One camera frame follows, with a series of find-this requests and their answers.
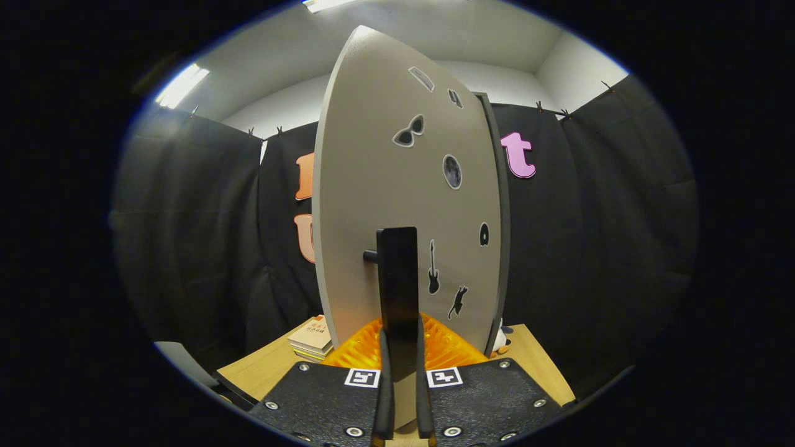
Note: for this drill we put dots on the dark grey shoe cabinet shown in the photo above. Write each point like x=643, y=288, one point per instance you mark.
x=502, y=217

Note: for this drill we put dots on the stack of books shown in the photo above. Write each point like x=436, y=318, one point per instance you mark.
x=310, y=338

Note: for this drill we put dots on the large ceiling light panel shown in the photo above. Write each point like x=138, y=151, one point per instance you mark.
x=323, y=5

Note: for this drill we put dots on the row of small cloth clips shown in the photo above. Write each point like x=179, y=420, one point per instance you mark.
x=540, y=107

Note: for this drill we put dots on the black backdrop cloth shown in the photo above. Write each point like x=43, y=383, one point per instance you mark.
x=590, y=248

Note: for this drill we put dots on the narrow ceiling light strip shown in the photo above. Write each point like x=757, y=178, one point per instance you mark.
x=183, y=87

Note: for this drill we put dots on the beige shoe cabinet door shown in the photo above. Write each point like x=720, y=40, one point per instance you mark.
x=372, y=155

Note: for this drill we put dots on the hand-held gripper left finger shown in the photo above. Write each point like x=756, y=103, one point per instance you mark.
x=384, y=410

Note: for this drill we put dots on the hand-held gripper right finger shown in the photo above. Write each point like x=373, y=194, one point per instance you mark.
x=423, y=410

